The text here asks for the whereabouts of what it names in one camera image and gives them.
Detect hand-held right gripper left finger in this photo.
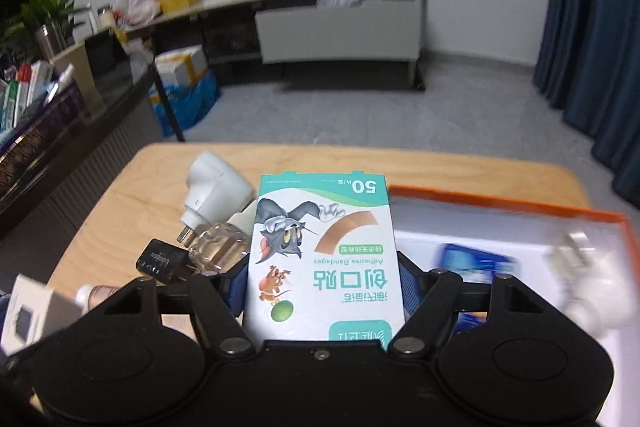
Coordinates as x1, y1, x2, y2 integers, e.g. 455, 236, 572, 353
102, 264, 256, 356

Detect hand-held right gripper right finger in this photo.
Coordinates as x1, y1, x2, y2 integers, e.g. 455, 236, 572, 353
387, 251, 548, 356

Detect black charger plug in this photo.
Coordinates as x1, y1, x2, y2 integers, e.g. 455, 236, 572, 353
135, 238, 194, 283

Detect white cartoon bandage box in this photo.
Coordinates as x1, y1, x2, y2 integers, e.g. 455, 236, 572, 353
243, 173, 407, 344

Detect brown tube with white cap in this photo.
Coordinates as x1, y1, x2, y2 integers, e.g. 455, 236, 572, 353
75, 284, 122, 314

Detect orange-rimmed white box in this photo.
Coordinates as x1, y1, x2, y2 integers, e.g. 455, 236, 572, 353
387, 185, 640, 427

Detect blue packet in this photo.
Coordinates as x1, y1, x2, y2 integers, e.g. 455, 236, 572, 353
434, 243, 522, 334

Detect white plug-in repellent heater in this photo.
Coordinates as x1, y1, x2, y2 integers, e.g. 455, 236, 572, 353
176, 150, 257, 248

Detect white and silver gadget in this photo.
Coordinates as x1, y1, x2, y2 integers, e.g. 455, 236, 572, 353
544, 231, 623, 335

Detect blue and white boxes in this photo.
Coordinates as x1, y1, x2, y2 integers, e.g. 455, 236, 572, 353
148, 71, 222, 141

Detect small white box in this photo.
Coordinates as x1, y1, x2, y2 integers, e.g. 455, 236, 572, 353
0, 274, 84, 356

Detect dark glass coffee table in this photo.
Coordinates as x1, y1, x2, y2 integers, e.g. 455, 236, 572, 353
0, 29, 187, 239

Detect white and yellow carton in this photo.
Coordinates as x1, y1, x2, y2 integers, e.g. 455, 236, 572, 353
154, 46, 209, 88

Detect purple patterned basket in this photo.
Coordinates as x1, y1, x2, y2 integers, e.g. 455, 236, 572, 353
0, 79, 87, 202

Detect long television cabinet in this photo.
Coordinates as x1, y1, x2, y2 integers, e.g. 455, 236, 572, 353
90, 0, 431, 94

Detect pile of boxes and tubes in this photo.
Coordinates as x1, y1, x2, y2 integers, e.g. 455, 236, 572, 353
0, 59, 76, 145

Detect yellow box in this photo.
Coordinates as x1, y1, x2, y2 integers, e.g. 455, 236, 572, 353
158, 0, 202, 16

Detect white plastic bag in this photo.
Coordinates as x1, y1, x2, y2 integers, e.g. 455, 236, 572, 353
113, 0, 162, 26

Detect blue curtain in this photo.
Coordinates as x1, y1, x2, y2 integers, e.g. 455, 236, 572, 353
531, 0, 640, 209

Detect leafy plant in metal pot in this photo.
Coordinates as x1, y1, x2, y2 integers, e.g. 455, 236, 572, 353
1, 0, 90, 58

